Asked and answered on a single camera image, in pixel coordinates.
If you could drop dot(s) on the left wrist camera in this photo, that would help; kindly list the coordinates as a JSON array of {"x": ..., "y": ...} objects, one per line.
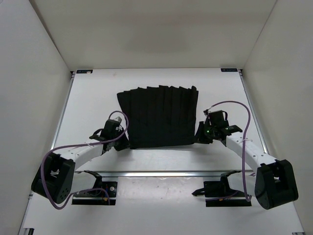
[{"x": 117, "y": 121}]

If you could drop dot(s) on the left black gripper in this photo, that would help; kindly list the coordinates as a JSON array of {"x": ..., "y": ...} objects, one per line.
[{"x": 124, "y": 145}]

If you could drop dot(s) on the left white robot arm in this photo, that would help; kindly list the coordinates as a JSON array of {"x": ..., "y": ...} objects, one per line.
[{"x": 57, "y": 179}]

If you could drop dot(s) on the right table label sticker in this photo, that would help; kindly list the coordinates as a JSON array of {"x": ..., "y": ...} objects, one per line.
[{"x": 229, "y": 70}]

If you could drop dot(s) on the table label sticker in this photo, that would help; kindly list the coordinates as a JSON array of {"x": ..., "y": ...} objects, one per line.
[
  {"x": 84, "y": 71},
  {"x": 229, "y": 70}
]

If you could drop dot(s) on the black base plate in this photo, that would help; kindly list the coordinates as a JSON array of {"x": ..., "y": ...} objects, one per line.
[
  {"x": 98, "y": 197},
  {"x": 218, "y": 196}
]

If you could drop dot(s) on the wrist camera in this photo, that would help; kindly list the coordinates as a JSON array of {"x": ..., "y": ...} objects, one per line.
[
  {"x": 218, "y": 116},
  {"x": 117, "y": 121}
]

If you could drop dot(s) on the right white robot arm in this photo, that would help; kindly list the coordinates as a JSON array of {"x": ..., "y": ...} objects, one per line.
[{"x": 272, "y": 181}]

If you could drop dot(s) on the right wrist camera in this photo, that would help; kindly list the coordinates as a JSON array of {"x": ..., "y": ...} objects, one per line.
[{"x": 218, "y": 116}]

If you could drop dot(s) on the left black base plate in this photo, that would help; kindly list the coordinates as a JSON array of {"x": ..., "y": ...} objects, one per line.
[{"x": 98, "y": 197}]

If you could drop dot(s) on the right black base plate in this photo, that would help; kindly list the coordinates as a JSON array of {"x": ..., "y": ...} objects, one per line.
[{"x": 218, "y": 196}]

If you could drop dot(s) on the left table label sticker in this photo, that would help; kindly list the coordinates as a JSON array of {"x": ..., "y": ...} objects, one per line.
[{"x": 84, "y": 71}]

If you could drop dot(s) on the black pleated skirt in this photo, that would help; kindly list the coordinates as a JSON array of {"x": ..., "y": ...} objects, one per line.
[{"x": 160, "y": 116}]

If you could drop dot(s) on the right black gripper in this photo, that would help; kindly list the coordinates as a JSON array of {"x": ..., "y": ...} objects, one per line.
[{"x": 199, "y": 138}]

